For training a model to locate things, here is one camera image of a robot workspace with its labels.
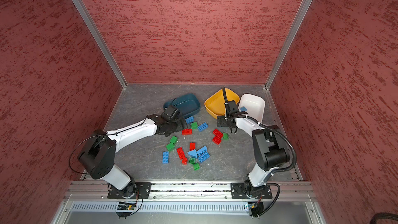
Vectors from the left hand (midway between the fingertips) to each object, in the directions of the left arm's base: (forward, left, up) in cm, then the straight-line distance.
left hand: (181, 130), depth 89 cm
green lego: (+5, -7, -4) cm, 10 cm away
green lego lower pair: (-8, +6, -5) cm, 11 cm away
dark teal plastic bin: (+24, -2, -7) cm, 25 cm away
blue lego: (-10, -12, -4) cm, 17 cm away
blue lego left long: (-14, +8, -5) cm, 17 cm away
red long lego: (-12, -1, -6) cm, 14 cm away
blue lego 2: (-13, -14, -6) cm, 20 cm away
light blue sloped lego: (-12, -8, -4) cm, 15 cm away
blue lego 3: (+9, -4, -4) cm, 11 cm away
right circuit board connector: (-37, -39, -9) cm, 54 cm away
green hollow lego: (-16, -7, -5) cm, 18 cm away
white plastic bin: (+23, -50, -4) cm, 55 cm away
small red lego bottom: (-16, -3, -5) cm, 17 cm away
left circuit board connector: (-36, +24, -9) cm, 44 cm away
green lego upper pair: (-4, +4, -4) cm, 7 cm away
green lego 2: (-1, -27, -5) cm, 27 cm away
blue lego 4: (+6, -13, -6) cm, 15 cm away
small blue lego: (+19, -41, -4) cm, 45 cm away
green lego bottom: (-19, -10, -5) cm, 22 cm away
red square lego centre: (-8, -7, -5) cm, 11 cm away
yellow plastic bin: (+24, -21, -6) cm, 33 cm away
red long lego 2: (-1, -22, -5) cm, 23 cm away
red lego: (+1, -3, -4) cm, 5 cm away
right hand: (+6, -26, -3) cm, 27 cm away
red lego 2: (-4, -21, -5) cm, 22 cm away
